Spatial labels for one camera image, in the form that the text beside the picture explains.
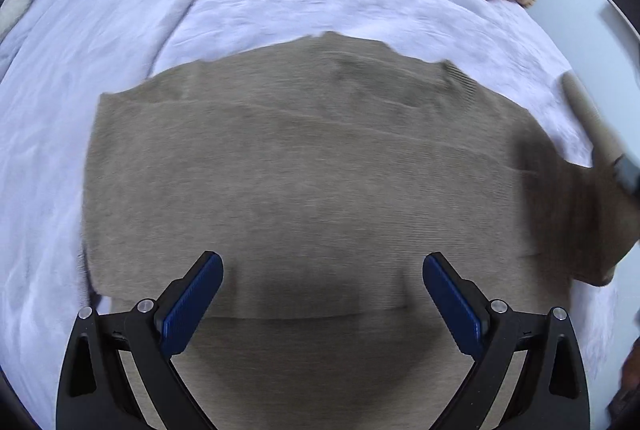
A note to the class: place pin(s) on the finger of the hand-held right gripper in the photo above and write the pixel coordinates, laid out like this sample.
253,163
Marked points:
629,177

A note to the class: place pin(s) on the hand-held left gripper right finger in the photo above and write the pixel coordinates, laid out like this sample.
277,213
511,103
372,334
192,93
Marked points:
454,305

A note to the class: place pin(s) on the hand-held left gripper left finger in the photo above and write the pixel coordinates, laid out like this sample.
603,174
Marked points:
192,305

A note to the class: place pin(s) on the olive knit sweater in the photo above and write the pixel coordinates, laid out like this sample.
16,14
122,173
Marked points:
310,170

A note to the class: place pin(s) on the white round cushion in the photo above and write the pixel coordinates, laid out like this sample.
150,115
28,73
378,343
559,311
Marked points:
15,0

